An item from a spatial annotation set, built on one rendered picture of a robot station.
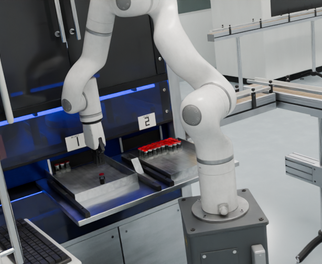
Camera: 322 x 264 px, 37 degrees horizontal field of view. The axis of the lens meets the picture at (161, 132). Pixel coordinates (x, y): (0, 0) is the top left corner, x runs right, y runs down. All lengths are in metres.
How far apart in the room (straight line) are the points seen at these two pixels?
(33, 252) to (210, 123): 0.71
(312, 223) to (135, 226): 1.40
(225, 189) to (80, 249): 0.86
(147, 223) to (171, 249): 0.21
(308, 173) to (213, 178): 1.34
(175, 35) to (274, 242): 1.89
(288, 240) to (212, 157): 1.68
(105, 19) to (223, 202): 0.71
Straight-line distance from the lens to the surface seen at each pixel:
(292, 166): 2.85
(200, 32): 7.92
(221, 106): 1.43
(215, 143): 1.46
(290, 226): 3.25
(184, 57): 1.46
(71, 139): 1.99
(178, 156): 2.06
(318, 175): 2.74
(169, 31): 1.47
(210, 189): 1.54
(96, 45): 1.65
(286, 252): 2.99
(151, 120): 2.14
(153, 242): 2.34
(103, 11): 1.61
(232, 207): 1.58
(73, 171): 2.08
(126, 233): 2.24
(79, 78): 1.66
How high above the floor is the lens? 1.61
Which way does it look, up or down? 18 degrees down
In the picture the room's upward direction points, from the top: 7 degrees counter-clockwise
